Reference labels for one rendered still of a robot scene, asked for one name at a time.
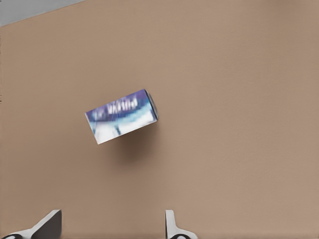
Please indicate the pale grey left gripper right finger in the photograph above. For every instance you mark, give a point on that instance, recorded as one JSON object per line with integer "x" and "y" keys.
{"x": 170, "y": 224}

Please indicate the blue and white printed box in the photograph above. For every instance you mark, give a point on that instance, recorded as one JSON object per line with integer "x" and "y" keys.
{"x": 122, "y": 115}

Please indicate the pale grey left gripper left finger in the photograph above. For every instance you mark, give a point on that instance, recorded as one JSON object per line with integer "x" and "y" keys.
{"x": 47, "y": 225}

